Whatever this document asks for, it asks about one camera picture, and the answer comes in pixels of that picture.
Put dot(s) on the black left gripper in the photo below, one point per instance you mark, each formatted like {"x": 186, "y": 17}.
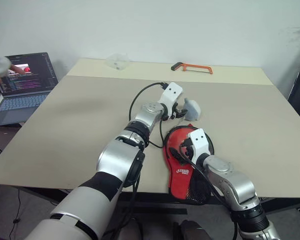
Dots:
{"x": 174, "y": 111}

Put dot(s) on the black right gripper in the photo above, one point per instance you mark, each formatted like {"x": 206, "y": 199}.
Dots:
{"x": 189, "y": 150}

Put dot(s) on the red black mesh paddle case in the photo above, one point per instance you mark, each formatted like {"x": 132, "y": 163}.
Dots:
{"x": 180, "y": 160}

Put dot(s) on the grey rounded sponge block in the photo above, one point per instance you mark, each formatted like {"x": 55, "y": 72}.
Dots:
{"x": 193, "y": 110}

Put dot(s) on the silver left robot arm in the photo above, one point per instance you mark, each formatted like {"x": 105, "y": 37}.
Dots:
{"x": 120, "y": 155}

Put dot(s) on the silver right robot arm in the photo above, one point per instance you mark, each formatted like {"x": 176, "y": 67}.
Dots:
{"x": 237, "y": 182}

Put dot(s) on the person's bare hand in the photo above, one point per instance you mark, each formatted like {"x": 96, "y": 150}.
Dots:
{"x": 17, "y": 68}

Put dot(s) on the black table foot bar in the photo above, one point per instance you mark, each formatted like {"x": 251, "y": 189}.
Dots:
{"x": 162, "y": 211}

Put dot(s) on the dark rounded shape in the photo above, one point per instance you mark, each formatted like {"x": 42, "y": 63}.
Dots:
{"x": 131, "y": 228}
{"x": 191, "y": 230}

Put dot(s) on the clear plastic container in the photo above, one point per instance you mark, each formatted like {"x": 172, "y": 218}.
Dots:
{"x": 117, "y": 61}

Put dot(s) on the grey open laptop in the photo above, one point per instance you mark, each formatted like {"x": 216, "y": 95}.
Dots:
{"x": 22, "y": 105}

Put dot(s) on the dark side table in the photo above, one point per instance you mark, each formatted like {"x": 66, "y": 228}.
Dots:
{"x": 5, "y": 137}

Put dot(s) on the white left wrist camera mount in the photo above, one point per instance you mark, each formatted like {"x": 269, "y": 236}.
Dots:
{"x": 171, "y": 92}

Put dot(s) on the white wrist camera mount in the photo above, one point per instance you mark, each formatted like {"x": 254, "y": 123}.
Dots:
{"x": 171, "y": 92}
{"x": 198, "y": 140}

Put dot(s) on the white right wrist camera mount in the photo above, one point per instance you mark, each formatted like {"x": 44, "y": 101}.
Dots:
{"x": 198, "y": 140}

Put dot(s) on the black table frame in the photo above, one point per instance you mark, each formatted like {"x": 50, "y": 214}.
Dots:
{"x": 152, "y": 200}

